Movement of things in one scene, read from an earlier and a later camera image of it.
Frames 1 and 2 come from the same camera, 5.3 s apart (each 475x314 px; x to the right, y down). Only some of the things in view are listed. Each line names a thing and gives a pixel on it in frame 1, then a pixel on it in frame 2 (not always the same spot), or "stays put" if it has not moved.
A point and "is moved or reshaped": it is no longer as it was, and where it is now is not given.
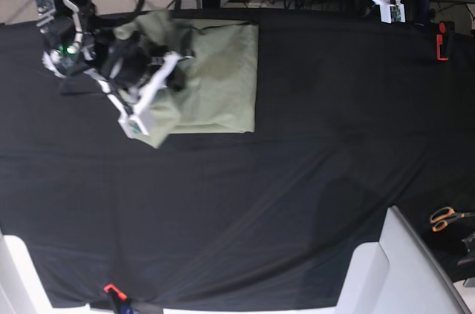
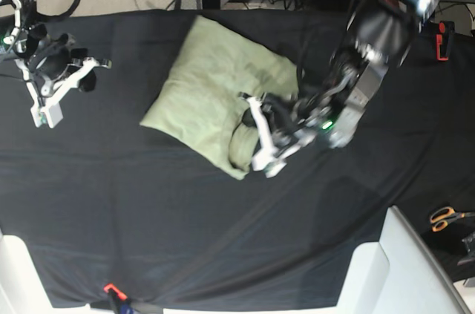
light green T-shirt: [221, 95] is moved or reshaped
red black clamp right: [445, 41] stays put
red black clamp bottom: [119, 298] stays put
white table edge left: [22, 290] stays put
